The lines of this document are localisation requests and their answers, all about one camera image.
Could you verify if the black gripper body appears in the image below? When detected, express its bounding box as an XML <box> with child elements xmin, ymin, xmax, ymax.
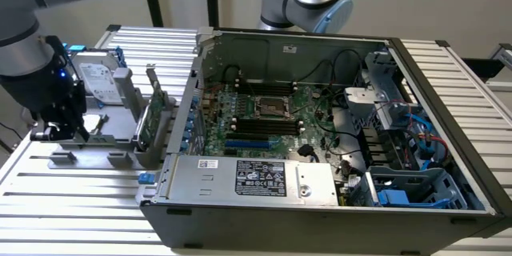
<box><xmin>0</xmin><ymin>35</ymin><xmax>86</xmax><ymax>121</ymax></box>

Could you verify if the blue expansion slot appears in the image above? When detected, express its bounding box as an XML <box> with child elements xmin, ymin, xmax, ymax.
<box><xmin>225</xmin><ymin>140</ymin><xmax>270</xmax><ymax>146</ymax></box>
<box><xmin>225</xmin><ymin>144</ymin><xmax>270</xmax><ymax>150</ymax></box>

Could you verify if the black RAM slot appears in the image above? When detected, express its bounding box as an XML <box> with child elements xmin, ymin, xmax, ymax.
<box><xmin>234</xmin><ymin>88</ymin><xmax>297</xmax><ymax>93</ymax></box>
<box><xmin>230</xmin><ymin>121</ymin><xmax>301</xmax><ymax>127</ymax></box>
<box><xmin>234</xmin><ymin>91</ymin><xmax>297</xmax><ymax>97</ymax></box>
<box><xmin>234</xmin><ymin>85</ymin><xmax>297</xmax><ymax>90</ymax></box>
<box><xmin>234</xmin><ymin>81</ymin><xmax>297</xmax><ymax>86</ymax></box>
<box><xmin>230</xmin><ymin>118</ymin><xmax>301</xmax><ymax>124</ymax></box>
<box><xmin>230</xmin><ymin>125</ymin><xmax>301</xmax><ymax>131</ymax></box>
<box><xmin>230</xmin><ymin>128</ymin><xmax>301</xmax><ymax>135</ymax></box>

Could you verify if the silver hard disk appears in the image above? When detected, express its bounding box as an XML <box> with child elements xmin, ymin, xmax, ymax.
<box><xmin>73</xmin><ymin>51</ymin><xmax>122</xmax><ymax>107</ymax></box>

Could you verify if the grey parts rack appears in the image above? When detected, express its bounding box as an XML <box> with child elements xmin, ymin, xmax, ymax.
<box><xmin>46</xmin><ymin>68</ymin><xmax>178</xmax><ymax>170</ymax></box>

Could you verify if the green graphics card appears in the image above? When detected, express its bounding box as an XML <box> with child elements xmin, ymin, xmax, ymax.
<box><xmin>133</xmin><ymin>63</ymin><xmax>169</xmax><ymax>152</ymax></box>

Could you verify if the silver power supply unit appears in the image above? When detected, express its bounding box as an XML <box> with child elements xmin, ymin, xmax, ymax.
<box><xmin>157</xmin><ymin>155</ymin><xmax>341</xmax><ymax>207</ymax></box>

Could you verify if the metal CPU socket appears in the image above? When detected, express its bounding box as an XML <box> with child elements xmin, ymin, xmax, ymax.
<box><xmin>249</xmin><ymin>95</ymin><xmax>296</xmax><ymax>119</ymax></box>

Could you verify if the green motherboard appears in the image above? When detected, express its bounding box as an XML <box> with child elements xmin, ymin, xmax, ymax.
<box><xmin>198</xmin><ymin>84</ymin><xmax>345</xmax><ymax>164</ymax></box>

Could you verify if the black open PC case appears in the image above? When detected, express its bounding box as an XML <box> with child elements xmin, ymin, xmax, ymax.
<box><xmin>137</xmin><ymin>26</ymin><xmax>512</xmax><ymax>248</ymax></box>

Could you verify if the grey plastic fan shroud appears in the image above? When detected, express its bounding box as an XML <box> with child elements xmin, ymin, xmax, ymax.
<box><xmin>342</xmin><ymin>86</ymin><xmax>390</xmax><ymax>104</ymax></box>

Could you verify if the tall metal disk bay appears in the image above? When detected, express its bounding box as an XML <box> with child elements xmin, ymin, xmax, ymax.
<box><xmin>361</xmin><ymin>51</ymin><xmax>401</xmax><ymax>101</ymax></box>

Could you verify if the blue disk caddy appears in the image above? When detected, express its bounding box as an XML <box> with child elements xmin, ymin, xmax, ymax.
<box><xmin>377</xmin><ymin>189</ymin><xmax>410</xmax><ymax>207</ymax></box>

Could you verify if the grey disk bay cage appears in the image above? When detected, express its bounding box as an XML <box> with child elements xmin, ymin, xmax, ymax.
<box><xmin>365</xmin><ymin>165</ymin><xmax>469</xmax><ymax>209</ymax></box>

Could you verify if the black box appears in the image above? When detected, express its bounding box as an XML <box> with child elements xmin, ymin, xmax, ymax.
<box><xmin>462</xmin><ymin>57</ymin><xmax>501</xmax><ymax>79</ymax></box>

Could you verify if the thin black floor cable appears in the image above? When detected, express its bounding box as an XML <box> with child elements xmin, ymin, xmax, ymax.
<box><xmin>0</xmin><ymin>122</ymin><xmax>21</xmax><ymax>152</ymax></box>

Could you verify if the blue disk carrier frame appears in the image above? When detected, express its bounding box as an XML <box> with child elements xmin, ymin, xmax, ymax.
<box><xmin>66</xmin><ymin>44</ymin><xmax>126</xmax><ymax>68</ymax></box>

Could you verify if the short black power wire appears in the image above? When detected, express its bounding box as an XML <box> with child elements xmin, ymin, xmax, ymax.
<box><xmin>221</xmin><ymin>65</ymin><xmax>241</xmax><ymax>83</ymax></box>

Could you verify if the black wire with blue plug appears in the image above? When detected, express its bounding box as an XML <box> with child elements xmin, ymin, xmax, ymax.
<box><xmin>298</xmin><ymin>144</ymin><xmax>320</xmax><ymax>164</ymax></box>

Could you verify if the long black looped wire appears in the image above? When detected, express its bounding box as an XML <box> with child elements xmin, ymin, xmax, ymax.
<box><xmin>310</xmin><ymin>48</ymin><xmax>365</xmax><ymax>86</ymax></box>

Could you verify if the metal disk bay bracket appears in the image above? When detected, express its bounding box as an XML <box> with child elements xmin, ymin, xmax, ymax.
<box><xmin>373</xmin><ymin>101</ymin><xmax>425</xmax><ymax>131</ymax></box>

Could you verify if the blue data wire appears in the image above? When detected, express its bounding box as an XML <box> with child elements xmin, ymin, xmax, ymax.
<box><xmin>402</xmin><ymin>111</ymin><xmax>437</xmax><ymax>170</ymax></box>

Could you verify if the red data wire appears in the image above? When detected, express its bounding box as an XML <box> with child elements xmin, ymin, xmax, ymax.
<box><xmin>425</xmin><ymin>135</ymin><xmax>449</xmax><ymax>164</ymax></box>

